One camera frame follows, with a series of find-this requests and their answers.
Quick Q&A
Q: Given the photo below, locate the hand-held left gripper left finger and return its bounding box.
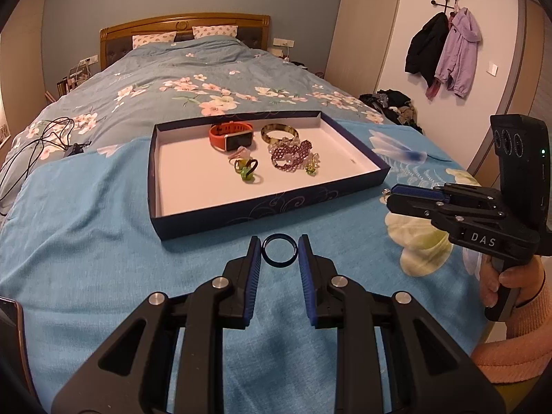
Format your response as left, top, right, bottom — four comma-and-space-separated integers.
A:
52, 236, 262, 414

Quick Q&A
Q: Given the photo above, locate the pile of dark clothes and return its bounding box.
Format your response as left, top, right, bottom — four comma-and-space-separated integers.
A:
359, 90, 423, 134

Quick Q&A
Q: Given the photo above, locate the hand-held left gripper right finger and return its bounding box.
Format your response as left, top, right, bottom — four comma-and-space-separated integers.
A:
297, 235, 506, 414

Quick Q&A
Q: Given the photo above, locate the blue floral duvet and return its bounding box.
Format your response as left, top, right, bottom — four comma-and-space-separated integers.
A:
0, 37, 384, 216

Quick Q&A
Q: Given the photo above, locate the wooden bed headboard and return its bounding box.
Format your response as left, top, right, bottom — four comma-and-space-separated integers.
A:
100, 14, 271, 72

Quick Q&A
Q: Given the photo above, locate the person's right forearm pink sleeve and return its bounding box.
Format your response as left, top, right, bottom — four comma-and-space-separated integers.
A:
470, 259, 552, 384

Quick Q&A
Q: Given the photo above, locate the green stone hair tie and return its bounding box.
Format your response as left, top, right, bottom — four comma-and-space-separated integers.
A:
233, 158, 259, 183

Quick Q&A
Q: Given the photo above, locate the turquoise printed blanket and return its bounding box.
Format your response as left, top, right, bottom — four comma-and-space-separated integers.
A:
0, 118, 518, 414

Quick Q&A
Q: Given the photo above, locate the brown edged phone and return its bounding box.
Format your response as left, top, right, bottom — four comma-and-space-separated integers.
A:
0, 297, 35, 397

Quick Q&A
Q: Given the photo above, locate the purple beaded bracelet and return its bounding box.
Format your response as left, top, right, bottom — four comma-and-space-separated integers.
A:
271, 141, 312, 172

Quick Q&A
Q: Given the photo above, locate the stack of books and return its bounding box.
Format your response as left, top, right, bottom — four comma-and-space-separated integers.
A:
56, 64, 93, 96

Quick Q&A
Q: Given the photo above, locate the black cable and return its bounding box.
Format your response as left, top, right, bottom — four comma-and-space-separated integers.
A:
0, 117, 91, 216

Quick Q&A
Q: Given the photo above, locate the yellow green garment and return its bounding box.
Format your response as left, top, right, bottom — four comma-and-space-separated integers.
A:
496, 375, 546, 414

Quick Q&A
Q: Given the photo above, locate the dark blue shallow box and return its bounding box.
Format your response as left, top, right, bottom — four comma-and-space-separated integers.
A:
147, 111, 392, 241

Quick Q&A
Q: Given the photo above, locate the amber bangle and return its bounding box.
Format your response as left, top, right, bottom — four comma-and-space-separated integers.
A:
260, 123, 299, 145

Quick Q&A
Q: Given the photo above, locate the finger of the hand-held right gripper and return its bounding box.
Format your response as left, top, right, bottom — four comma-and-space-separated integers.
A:
390, 183, 507, 210
386, 197, 506, 229

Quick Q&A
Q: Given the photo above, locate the floral white pillow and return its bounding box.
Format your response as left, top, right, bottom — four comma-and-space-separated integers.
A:
131, 31, 177, 49
192, 25, 239, 39

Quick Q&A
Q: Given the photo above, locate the black jacket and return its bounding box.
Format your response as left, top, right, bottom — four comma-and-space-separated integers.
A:
404, 12, 451, 88

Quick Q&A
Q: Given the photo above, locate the purple jacket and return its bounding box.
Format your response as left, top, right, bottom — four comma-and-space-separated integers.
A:
425, 7, 481, 99

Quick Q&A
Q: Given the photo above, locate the person's right hand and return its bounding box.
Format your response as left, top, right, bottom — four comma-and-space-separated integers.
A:
480, 256, 545, 307

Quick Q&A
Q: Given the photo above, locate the beige wardrobe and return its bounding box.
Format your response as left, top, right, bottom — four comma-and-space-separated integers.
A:
324, 0, 406, 96

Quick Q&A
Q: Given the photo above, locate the dark blue bangle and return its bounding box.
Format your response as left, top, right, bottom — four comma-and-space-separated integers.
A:
263, 234, 298, 267

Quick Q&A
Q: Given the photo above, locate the orange smart watch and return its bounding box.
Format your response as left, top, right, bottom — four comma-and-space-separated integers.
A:
209, 123, 255, 152

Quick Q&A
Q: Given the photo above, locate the wooden door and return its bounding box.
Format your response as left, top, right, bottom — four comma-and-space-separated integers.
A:
468, 0, 552, 177

